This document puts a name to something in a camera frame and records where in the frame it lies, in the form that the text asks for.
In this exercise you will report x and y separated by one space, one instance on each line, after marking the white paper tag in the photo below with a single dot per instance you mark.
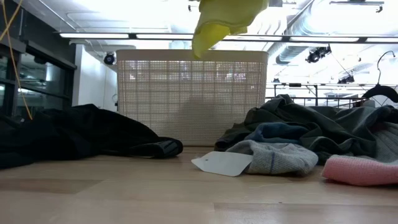
220 163

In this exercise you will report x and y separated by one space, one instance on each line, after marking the grey sock with blue stripe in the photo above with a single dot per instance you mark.
280 158

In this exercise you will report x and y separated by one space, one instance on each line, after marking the yellow cloth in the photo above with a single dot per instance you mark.
224 18

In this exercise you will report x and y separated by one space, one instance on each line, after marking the black Puma print garment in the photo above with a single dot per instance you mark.
77 133

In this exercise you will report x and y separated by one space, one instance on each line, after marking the grey briefs with black waistband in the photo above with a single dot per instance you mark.
326 124

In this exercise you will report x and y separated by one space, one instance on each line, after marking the pink and grey knit beanie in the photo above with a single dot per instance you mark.
357 171

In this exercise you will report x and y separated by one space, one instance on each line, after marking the cream perforated plastic laundry basket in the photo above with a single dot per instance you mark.
186 93

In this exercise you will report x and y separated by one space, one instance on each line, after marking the black ceiling spotlight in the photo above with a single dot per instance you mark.
345 79
317 54

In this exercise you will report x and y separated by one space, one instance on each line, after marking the black clothes hanger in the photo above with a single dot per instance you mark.
381 91

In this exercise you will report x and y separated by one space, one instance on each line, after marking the long ceiling light rail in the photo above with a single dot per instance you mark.
155 36

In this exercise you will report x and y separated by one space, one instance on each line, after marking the round black wall camera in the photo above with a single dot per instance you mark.
109 58

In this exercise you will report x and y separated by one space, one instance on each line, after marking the dark window frame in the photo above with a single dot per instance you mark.
46 60

